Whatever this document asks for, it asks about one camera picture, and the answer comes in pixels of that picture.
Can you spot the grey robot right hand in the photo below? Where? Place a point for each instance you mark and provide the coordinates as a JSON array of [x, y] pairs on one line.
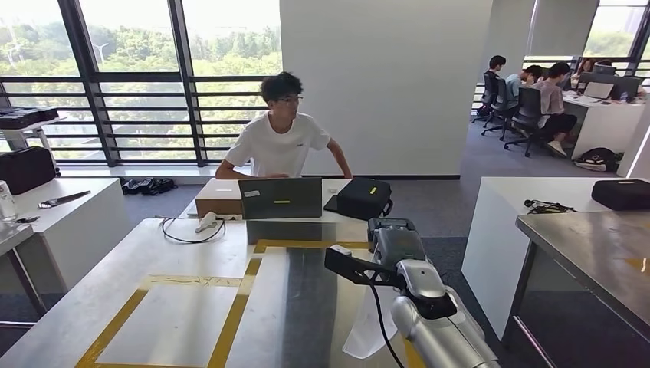
[[398, 244]]

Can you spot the white curved plastic part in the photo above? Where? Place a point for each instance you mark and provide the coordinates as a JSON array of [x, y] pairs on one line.
[[370, 325]]

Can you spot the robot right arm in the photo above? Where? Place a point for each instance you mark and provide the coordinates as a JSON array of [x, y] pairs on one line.
[[436, 325]]

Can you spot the steel workbench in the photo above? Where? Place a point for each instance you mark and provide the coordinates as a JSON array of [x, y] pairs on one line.
[[152, 254]]

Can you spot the black carrying case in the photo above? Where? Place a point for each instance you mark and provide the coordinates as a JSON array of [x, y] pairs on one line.
[[363, 198], [622, 195]]

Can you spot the white table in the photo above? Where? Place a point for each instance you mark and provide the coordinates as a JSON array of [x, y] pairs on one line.
[[487, 238], [76, 228]]

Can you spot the grey laptop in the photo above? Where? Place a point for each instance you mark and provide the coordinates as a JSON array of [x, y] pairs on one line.
[[282, 198]]

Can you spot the person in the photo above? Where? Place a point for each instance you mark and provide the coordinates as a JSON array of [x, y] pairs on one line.
[[553, 101], [493, 71], [279, 142], [518, 84], [585, 67]]

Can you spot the black office chair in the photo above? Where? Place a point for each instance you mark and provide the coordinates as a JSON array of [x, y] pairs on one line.
[[500, 109], [528, 114], [488, 91]]

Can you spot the steel table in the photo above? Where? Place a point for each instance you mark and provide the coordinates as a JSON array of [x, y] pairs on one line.
[[584, 254]]

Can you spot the cardboard box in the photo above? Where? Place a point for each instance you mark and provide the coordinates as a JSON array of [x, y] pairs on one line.
[[218, 198]]

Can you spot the black and white backpack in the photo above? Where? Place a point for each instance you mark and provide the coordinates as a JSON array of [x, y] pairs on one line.
[[596, 160]]

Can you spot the silver laptop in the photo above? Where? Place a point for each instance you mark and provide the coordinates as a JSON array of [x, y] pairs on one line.
[[598, 90]]

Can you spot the small black pouch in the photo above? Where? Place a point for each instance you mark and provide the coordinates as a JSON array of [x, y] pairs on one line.
[[150, 186]]

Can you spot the black computer monitor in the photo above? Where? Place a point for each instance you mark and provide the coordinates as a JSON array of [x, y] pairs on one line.
[[627, 84]]

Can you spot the black window railing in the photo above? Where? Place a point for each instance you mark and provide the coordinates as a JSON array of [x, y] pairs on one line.
[[142, 77]]

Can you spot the flat black tool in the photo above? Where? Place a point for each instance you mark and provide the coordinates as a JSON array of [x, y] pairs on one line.
[[63, 199]]

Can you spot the small black clip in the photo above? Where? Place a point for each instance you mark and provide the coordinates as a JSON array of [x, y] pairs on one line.
[[26, 220]]

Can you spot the black bag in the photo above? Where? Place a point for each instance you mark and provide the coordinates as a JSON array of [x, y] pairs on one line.
[[25, 170]]

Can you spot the white-topped steel-legged table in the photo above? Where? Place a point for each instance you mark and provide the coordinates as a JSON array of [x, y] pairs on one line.
[[15, 236]]

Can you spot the white metal rack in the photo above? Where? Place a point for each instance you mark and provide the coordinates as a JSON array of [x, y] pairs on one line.
[[30, 133]]

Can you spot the stack of black trays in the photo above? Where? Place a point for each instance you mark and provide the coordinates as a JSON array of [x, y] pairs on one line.
[[28, 117]]

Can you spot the clear plastic bottle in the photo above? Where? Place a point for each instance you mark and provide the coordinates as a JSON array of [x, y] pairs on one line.
[[6, 203]]

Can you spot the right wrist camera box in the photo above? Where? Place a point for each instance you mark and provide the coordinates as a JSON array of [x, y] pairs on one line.
[[350, 266]]

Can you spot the yellow tape frame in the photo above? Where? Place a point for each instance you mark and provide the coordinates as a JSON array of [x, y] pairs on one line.
[[231, 320], [641, 265], [117, 325]]

